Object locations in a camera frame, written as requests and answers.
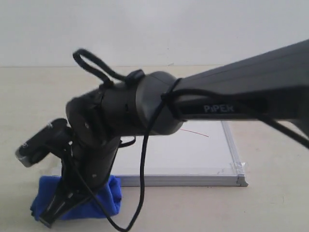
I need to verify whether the blue cloth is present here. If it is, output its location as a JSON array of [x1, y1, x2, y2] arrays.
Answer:
[[30, 175, 122, 221]]

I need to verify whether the clear tape front right corner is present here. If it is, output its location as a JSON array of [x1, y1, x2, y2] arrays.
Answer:
[[230, 161, 248, 175]]

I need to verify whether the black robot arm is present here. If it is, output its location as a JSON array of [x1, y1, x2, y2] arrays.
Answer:
[[38, 40, 309, 231]]

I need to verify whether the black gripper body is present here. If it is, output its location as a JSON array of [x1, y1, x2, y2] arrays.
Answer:
[[59, 135, 121, 201]]

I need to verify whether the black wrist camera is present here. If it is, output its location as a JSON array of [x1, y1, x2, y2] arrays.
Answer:
[[15, 118, 72, 168]]

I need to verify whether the black cable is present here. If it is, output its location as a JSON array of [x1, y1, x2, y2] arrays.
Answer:
[[72, 48, 309, 232]]

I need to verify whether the white whiteboard with aluminium frame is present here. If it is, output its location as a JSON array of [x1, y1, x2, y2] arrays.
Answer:
[[106, 120, 249, 188]]

